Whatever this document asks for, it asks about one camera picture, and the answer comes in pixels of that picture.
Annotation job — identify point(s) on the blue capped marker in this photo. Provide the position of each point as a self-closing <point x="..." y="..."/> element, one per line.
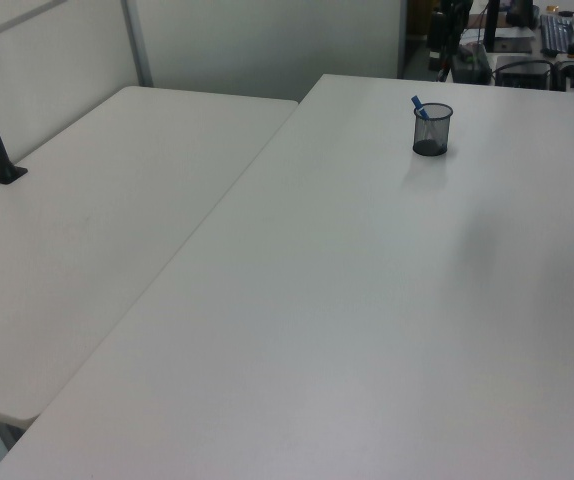
<point x="418" y="105"/>

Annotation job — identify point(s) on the black mesh pen cup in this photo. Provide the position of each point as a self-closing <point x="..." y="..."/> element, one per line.
<point x="432" y="131"/>

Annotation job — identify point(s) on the black and green tool case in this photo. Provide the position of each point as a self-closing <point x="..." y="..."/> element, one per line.
<point x="471" y="64"/>

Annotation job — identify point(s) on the black tripod poles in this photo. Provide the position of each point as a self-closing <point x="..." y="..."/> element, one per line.
<point x="447" y="30"/>

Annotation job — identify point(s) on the black box device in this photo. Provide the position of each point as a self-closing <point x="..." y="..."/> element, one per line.
<point x="523" y="71"/>

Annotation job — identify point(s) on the black monitor stand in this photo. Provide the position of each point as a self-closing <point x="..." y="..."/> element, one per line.
<point x="491" y="24"/>

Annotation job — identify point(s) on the black computer keyboard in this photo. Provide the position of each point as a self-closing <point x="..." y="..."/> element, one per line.
<point x="556" y="33"/>

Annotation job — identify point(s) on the grey metal partition post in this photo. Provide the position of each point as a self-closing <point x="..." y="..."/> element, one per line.
<point x="138" y="45"/>

